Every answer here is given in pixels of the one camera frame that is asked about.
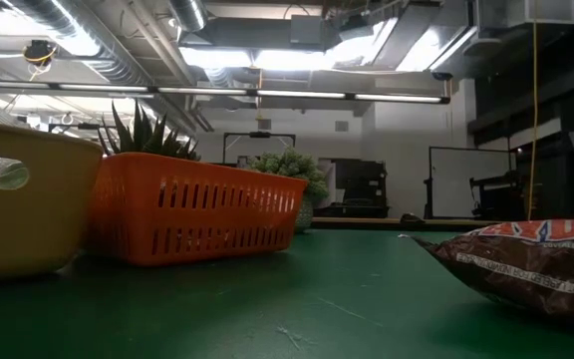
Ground orange slotted plastic basket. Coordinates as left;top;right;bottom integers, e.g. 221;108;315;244
83;152;311;267

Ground brown peanut candy bar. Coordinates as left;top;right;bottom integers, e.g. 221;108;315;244
399;217;574;325

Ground potted pale clustered succulent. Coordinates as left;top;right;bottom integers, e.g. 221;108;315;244
249;147;331;234

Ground black cabinet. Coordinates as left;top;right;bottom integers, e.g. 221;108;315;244
316;158;391;219

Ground long ceiling light strip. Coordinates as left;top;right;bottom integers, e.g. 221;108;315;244
0;79;451;105

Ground grey ceiling box unit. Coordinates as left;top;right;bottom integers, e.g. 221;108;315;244
289;13;328;46

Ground potted mixed artificial succulents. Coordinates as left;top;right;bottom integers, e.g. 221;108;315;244
95;99;202;162

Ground whiteboard on black stand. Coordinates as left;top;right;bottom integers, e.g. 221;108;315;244
424;146;517;220

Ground black machine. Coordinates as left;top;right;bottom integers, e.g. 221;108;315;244
468;171;522;220

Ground yellow plastic bin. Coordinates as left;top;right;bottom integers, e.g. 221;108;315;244
0;118;105;283

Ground white ceiling box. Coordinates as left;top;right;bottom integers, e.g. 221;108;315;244
475;0;574;29

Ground black frame rig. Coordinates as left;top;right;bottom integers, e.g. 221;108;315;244
221;131;297;166

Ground silver spiral air duct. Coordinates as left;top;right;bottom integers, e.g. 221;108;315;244
0;0;156;87
166;0;208;32

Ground black ceiling cord reel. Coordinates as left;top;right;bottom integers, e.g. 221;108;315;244
21;39;58;69

